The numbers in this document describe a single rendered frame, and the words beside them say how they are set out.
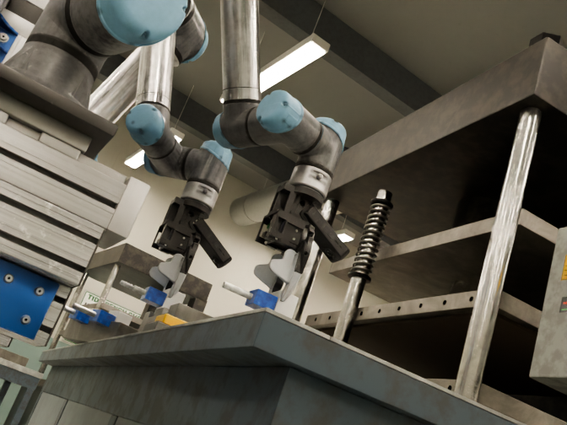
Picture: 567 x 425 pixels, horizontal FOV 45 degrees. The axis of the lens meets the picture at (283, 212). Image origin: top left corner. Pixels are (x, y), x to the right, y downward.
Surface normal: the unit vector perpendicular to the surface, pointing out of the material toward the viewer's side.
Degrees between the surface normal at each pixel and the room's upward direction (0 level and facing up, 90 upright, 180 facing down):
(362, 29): 180
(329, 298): 90
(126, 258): 90
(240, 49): 111
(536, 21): 180
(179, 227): 90
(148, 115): 90
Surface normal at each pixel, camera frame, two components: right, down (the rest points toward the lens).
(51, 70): 0.51, -0.45
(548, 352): -0.85, -0.43
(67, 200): 0.47, -0.18
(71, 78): 0.81, -0.26
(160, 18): 0.64, 0.06
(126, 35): -0.25, 0.90
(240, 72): 0.03, 0.01
